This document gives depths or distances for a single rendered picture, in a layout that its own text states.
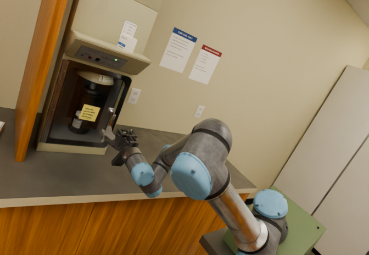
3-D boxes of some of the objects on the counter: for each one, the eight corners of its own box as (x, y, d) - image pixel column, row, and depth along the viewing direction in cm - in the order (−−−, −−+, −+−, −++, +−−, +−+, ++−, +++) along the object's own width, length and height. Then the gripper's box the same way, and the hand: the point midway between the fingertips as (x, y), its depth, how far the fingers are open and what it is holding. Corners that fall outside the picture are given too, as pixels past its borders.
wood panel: (15, 109, 136) (90, -203, 98) (21, 110, 138) (98, -196, 100) (15, 161, 100) (134, -299, 62) (23, 162, 102) (145, -284, 64)
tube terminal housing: (32, 123, 130) (73, -27, 109) (93, 131, 150) (138, 5, 129) (35, 150, 111) (85, -25, 90) (104, 155, 132) (158, 12, 111)
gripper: (152, 145, 102) (135, 121, 117) (115, 141, 92) (100, 116, 107) (145, 162, 104) (129, 137, 120) (107, 160, 94) (95, 133, 109)
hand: (114, 133), depth 113 cm, fingers open, 10 cm apart
